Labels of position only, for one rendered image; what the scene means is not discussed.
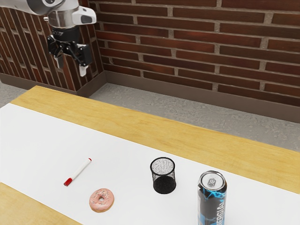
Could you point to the pink frosted sprinkled donut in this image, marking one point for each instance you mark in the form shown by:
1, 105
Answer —
102, 199

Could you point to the black and blue drink can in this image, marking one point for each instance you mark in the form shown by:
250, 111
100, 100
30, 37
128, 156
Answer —
211, 199

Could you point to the black mesh pen holder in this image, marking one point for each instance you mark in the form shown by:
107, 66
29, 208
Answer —
163, 175

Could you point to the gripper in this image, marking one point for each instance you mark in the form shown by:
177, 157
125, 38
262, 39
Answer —
68, 37

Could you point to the white marker with red cap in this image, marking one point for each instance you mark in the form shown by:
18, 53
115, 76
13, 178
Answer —
77, 172

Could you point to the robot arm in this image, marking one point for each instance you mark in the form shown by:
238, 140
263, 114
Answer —
58, 11

